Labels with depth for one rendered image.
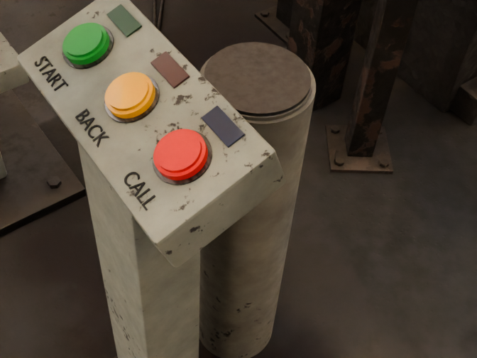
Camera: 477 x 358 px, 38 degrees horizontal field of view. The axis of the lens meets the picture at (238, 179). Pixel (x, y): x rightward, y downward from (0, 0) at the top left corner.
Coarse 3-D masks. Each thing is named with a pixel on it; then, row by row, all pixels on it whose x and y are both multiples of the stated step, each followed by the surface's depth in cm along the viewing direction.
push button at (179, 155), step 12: (180, 132) 51; (192, 132) 51; (168, 144) 50; (180, 144) 50; (192, 144) 50; (204, 144) 50; (156, 156) 50; (168, 156) 50; (180, 156) 50; (192, 156) 49; (204, 156) 50; (168, 168) 49; (180, 168) 49; (192, 168) 49
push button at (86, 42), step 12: (84, 24) 58; (96, 24) 58; (72, 36) 58; (84, 36) 58; (96, 36) 57; (108, 36) 58; (72, 48) 57; (84, 48) 57; (96, 48) 57; (72, 60) 57; (84, 60) 57
